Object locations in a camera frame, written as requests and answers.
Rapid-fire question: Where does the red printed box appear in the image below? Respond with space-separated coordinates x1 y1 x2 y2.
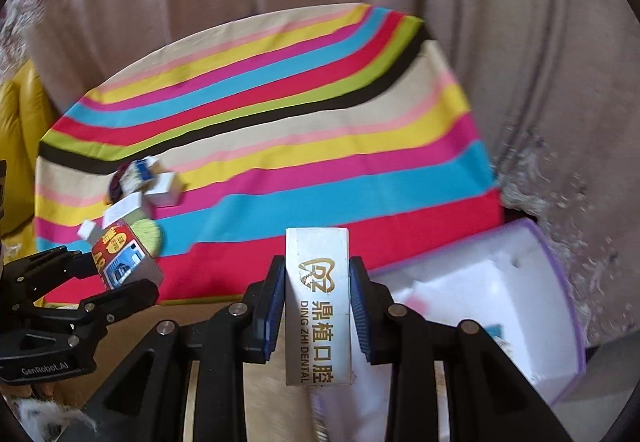
91 218 163 293

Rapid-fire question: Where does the yellow sofa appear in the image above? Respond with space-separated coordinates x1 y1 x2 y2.
0 62 56 267

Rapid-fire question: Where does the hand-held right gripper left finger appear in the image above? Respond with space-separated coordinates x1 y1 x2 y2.
82 256 287 442

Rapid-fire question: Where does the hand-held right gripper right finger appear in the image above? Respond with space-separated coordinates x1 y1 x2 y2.
348 256 573 442

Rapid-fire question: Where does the tall white box gold print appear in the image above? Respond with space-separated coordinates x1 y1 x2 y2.
285 227 358 388

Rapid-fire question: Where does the striped colourful tablecloth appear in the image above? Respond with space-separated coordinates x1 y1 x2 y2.
34 4 503 307

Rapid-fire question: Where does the green fluffy ball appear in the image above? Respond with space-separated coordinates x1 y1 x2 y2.
129 218 166 259

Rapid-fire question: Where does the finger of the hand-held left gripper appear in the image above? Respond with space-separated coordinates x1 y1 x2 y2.
7 246 108 293
30 278 161 329

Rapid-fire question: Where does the purple cardboard box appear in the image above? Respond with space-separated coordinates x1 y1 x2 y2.
312 217 587 442

